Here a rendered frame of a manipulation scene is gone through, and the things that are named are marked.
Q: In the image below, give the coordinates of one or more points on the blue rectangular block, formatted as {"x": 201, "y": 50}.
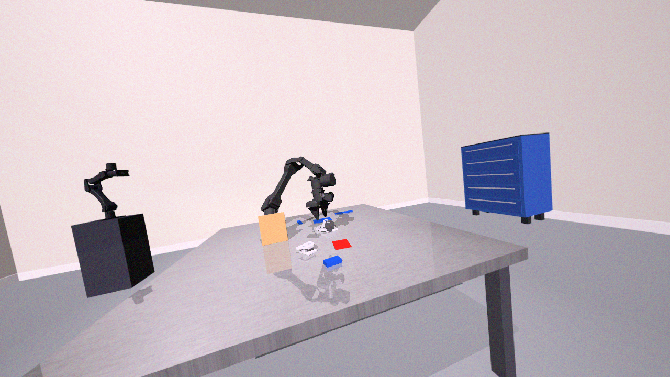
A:
{"x": 332, "y": 261}

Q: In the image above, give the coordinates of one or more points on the red flat rectangular plate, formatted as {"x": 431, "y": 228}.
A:
{"x": 340, "y": 244}

